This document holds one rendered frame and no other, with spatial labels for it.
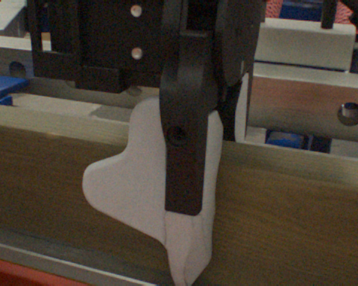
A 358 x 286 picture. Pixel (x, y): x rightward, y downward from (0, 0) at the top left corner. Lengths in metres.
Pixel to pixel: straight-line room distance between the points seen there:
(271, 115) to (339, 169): 0.24
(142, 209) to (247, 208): 0.05
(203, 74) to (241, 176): 0.06
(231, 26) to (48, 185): 0.13
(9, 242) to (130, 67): 0.13
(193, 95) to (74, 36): 0.06
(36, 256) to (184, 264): 0.09
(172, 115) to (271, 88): 0.27
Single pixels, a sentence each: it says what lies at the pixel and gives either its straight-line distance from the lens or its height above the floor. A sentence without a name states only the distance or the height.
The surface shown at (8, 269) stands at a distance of 0.33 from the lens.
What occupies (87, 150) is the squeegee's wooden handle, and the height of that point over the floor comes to 1.05.
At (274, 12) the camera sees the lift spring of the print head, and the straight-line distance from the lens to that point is 0.68.
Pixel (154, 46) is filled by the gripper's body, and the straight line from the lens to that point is 0.19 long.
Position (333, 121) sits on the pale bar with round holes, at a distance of 0.44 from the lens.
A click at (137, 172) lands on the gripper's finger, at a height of 1.06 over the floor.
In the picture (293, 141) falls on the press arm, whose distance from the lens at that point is 0.64.
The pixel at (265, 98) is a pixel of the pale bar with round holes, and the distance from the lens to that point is 0.44.
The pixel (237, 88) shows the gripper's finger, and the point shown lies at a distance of 0.23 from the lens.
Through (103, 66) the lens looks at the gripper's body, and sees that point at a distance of 0.19.
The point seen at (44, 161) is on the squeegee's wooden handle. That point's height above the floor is 1.04.
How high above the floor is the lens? 1.15
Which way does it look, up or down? 23 degrees down
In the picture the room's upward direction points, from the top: 2 degrees clockwise
